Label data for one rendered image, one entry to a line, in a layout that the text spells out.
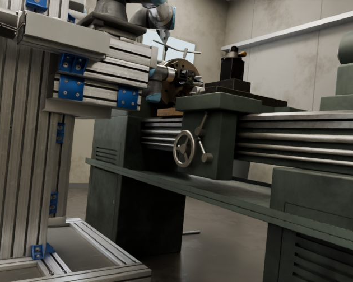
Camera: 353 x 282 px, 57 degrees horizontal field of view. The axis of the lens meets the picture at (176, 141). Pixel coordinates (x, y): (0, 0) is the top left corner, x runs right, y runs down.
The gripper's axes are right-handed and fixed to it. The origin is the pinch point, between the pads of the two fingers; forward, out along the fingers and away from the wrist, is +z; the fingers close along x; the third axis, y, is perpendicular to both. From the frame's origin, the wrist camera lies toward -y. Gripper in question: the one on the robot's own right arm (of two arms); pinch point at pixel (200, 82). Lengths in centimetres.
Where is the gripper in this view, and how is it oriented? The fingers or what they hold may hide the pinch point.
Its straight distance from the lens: 188.5
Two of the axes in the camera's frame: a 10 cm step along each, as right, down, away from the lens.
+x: 0.9, -10.0, 0.0
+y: 5.2, 0.4, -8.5
